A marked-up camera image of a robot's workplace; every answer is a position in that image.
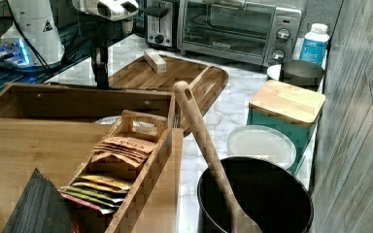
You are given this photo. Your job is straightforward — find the silver toaster oven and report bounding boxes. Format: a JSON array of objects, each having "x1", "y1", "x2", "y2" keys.
[{"x1": 178, "y1": 0, "x2": 308, "y2": 67}]

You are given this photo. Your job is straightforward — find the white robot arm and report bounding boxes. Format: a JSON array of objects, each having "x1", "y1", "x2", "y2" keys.
[{"x1": 72, "y1": 0, "x2": 139, "y2": 89}]

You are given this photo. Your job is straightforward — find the black pot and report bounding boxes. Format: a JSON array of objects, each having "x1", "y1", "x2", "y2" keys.
[{"x1": 197, "y1": 156, "x2": 314, "y2": 233}]

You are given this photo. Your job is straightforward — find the yellow green tea bag packets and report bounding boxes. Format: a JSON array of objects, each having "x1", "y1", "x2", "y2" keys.
[{"x1": 58, "y1": 175, "x2": 133, "y2": 215}]

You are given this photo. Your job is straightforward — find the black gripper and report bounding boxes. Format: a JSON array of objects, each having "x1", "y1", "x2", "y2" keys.
[{"x1": 91, "y1": 19, "x2": 109, "y2": 89}]

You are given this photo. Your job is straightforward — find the wooden serving tray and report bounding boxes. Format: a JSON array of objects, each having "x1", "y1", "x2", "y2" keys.
[{"x1": 109, "y1": 55, "x2": 229, "y2": 116}]

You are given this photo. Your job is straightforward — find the clear lidded jar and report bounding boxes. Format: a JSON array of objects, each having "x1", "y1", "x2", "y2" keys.
[{"x1": 226, "y1": 125, "x2": 296, "y2": 169}]

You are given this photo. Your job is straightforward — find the wooden tea bag organizer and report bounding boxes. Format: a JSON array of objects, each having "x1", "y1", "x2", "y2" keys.
[{"x1": 66, "y1": 110, "x2": 174, "y2": 233}]

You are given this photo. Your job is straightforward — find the wooden drawer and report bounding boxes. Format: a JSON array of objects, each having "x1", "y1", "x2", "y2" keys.
[{"x1": 0, "y1": 83, "x2": 175, "y2": 127}]

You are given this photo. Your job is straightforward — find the blue white plastic bottle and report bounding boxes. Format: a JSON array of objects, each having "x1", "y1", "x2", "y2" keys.
[{"x1": 299, "y1": 23, "x2": 329, "y2": 66}]

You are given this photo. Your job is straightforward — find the brown tea bag packets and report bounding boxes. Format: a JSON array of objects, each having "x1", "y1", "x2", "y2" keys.
[{"x1": 91, "y1": 136, "x2": 156, "y2": 168}]

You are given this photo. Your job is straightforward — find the black two-slot toaster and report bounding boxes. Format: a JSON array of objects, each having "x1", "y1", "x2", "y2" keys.
[{"x1": 144, "y1": 0, "x2": 180, "y2": 49}]

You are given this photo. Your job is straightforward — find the teal canister with wooden lid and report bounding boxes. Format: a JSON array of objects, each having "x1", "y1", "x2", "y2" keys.
[{"x1": 247, "y1": 80, "x2": 325, "y2": 174}]

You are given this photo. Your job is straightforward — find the black cup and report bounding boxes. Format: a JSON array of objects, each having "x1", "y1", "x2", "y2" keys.
[{"x1": 279, "y1": 60, "x2": 323, "y2": 90}]

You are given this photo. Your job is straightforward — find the small wooden block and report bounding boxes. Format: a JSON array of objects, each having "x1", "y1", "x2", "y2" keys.
[{"x1": 144, "y1": 49, "x2": 166, "y2": 74}]

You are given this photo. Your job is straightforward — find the black ribbed pouch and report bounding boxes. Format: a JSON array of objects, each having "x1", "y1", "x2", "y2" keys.
[{"x1": 2, "y1": 169, "x2": 74, "y2": 233}]

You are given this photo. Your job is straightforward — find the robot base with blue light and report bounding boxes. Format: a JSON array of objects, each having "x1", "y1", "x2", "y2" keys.
[{"x1": 0, "y1": 0, "x2": 64, "y2": 69}]

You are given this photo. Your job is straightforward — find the wooden spoon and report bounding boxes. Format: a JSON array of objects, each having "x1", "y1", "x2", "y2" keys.
[{"x1": 174, "y1": 81, "x2": 262, "y2": 233}]

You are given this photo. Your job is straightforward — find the wooden drawer cabinet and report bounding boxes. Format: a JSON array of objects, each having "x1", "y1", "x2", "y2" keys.
[{"x1": 0, "y1": 118, "x2": 184, "y2": 233}]

